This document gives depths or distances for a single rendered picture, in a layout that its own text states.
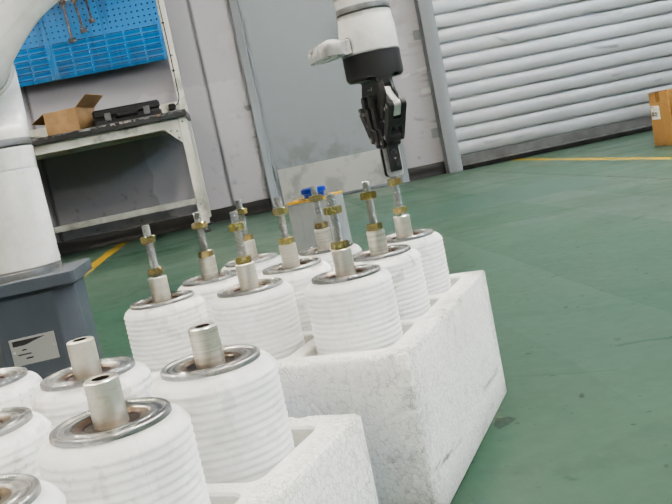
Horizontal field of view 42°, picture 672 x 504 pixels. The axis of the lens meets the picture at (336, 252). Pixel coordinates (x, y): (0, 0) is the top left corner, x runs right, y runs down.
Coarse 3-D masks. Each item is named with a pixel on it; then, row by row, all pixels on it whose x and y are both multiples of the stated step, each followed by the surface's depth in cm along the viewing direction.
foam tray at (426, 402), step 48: (480, 288) 116; (432, 336) 93; (480, 336) 112; (288, 384) 89; (336, 384) 87; (384, 384) 86; (432, 384) 90; (480, 384) 109; (384, 432) 87; (432, 432) 88; (480, 432) 105; (384, 480) 88; (432, 480) 86
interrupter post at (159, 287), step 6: (162, 276) 101; (150, 282) 101; (156, 282) 101; (162, 282) 101; (150, 288) 101; (156, 288) 101; (162, 288) 101; (168, 288) 102; (156, 294) 101; (162, 294) 101; (168, 294) 102; (156, 300) 101; (162, 300) 101
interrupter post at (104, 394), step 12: (84, 384) 53; (96, 384) 53; (108, 384) 53; (120, 384) 54; (96, 396) 53; (108, 396) 53; (120, 396) 53; (96, 408) 53; (108, 408) 53; (120, 408) 53; (96, 420) 53; (108, 420) 53; (120, 420) 53
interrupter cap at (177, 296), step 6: (174, 294) 104; (180, 294) 103; (186, 294) 102; (192, 294) 102; (144, 300) 104; (150, 300) 103; (168, 300) 100; (174, 300) 99; (180, 300) 99; (132, 306) 100; (138, 306) 99; (144, 306) 99; (150, 306) 98; (156, 306) 98
